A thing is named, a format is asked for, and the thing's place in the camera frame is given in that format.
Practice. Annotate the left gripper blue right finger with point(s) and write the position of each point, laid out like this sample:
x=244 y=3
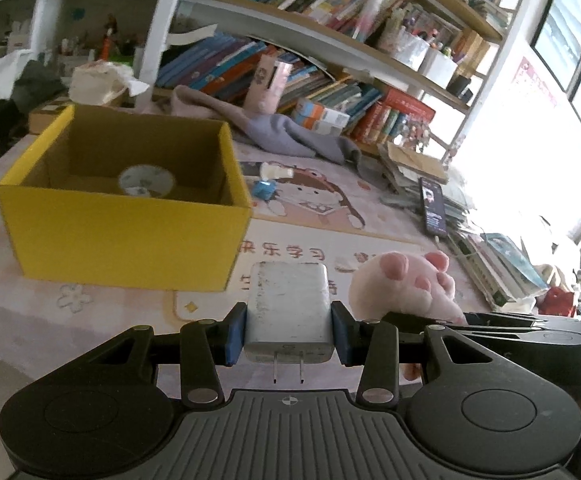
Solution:
x=372 y=345

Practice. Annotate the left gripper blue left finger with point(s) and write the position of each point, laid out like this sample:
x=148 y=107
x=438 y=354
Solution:
x=206 y=345

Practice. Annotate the white power adapter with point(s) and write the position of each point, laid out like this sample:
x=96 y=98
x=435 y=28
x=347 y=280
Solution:
x=288 y=315

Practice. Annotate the white bookshelf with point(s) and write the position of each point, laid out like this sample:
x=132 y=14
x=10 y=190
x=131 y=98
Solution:
x=442 y=54

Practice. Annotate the pink plush pig toy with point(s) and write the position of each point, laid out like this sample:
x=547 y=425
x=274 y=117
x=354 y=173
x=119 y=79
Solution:
x=398 y=282

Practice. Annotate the white tissue pack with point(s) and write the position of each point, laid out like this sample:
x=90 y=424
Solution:
x=100 y=83

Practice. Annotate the yellow cardboard box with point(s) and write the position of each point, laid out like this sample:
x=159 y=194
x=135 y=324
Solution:
x=69 y=221

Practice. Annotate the grey purple cloth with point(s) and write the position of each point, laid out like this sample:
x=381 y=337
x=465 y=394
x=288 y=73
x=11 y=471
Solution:
x=274 y=133

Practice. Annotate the blue wrapper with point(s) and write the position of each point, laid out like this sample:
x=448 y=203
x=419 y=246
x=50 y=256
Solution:
x=263 y=190

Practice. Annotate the pink cylindrical box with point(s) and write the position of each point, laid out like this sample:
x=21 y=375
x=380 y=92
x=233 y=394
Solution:
x=267 y=85

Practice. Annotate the orange blue white box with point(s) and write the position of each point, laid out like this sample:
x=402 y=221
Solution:
x=319 y=118

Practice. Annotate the dark spray bottle white cap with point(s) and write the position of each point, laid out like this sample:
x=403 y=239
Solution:
x=265 y=171

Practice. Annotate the stack of papers and books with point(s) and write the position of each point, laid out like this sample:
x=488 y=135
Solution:
x=498 y=267

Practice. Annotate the black smartphone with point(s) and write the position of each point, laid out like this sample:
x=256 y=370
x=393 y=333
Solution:
x=433 y=205

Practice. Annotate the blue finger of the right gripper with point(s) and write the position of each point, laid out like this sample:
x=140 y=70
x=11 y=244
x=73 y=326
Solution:
x=477 y=325

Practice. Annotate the pink cartoon table mat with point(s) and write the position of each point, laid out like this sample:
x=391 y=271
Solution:
x=325 y=213

